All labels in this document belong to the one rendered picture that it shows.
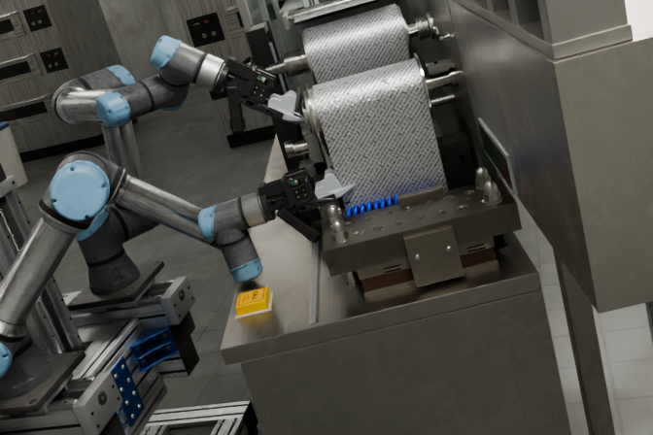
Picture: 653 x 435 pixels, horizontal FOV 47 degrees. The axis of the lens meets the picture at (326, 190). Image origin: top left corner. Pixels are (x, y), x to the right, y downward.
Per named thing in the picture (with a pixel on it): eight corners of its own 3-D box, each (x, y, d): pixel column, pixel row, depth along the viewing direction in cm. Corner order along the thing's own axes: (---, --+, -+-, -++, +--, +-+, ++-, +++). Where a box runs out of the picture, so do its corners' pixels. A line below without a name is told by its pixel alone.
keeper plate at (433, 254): (415, 283, 157) (402, 235, 153) (463, 271, 156) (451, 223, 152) (416, 288, 154) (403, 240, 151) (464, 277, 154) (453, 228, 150)
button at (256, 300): (241, 302, 173) (238, 292, 173) (270, 294, 173) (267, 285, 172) (238, 317, 167) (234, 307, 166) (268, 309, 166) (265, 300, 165)
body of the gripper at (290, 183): (306, 175, 166) (255, 191, 168) (319, 210, 169) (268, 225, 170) (308, 165, 174) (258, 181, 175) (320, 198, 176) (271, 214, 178)
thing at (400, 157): (347, 216, 174) (326, 141, 168) (448, 190, 171) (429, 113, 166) (347, 217, 173) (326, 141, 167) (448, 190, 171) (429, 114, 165)
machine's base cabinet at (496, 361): (336, 246, 421) (292, 99, 394) (449, 217, 416) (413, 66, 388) (344, 661, 183) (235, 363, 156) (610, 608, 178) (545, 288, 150)
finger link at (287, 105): (311, 105, 169) (273, 87, 168) (300, 128, 171) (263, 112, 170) (312, 102, 172) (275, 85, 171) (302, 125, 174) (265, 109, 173)
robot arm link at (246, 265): (259, 259, 187) (243, 220, 183) (267, 276, 176) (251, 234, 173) (229, 272, 186) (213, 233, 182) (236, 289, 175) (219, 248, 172)
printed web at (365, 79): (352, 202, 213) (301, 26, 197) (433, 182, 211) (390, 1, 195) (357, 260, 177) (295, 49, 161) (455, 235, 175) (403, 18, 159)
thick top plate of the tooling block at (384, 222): (330, 246, 172) (323, 221, 170) (504, 202, 168) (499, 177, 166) (330, 277, 156) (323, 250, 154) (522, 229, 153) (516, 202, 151)
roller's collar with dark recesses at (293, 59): (291, 75, 197) (284, 51, 195) (313, 69, 197) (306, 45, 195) (289, 80, 191) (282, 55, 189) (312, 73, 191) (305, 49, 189)
